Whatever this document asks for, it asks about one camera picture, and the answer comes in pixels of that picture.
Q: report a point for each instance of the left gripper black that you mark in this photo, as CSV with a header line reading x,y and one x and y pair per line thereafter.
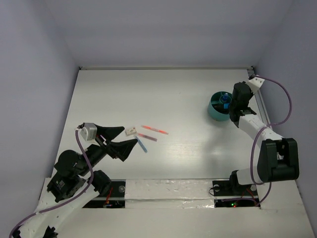
x,y
104,143

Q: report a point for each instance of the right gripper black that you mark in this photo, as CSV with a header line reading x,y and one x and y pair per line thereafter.
x,y
251,95

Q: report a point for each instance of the thin pink purple pen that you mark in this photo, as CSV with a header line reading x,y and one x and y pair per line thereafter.
x,y
147,137

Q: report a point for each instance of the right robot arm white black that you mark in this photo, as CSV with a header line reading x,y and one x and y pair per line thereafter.
x,y
273,157

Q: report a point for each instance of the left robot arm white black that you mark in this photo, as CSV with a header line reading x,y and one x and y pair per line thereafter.
x,y
75,182

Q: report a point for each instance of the teal round pen holder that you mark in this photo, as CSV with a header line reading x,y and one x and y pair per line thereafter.
x,y
215,107

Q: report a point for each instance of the thin blue pen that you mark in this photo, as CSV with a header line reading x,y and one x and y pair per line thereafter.
x,y
141,144

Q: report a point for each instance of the thin orange pen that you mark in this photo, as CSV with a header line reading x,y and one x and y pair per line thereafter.
x,y
154,129

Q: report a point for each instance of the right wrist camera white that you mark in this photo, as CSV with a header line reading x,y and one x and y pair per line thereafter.
x,y
255,84

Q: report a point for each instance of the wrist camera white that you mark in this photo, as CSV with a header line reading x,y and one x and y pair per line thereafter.
x,y
255,84
87,130

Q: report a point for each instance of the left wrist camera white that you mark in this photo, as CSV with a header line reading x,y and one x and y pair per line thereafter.
x,y
87,130

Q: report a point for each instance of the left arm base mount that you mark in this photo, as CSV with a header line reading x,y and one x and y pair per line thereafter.
x,y
115,197

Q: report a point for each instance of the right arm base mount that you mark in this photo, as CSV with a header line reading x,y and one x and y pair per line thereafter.
x,y
230,194

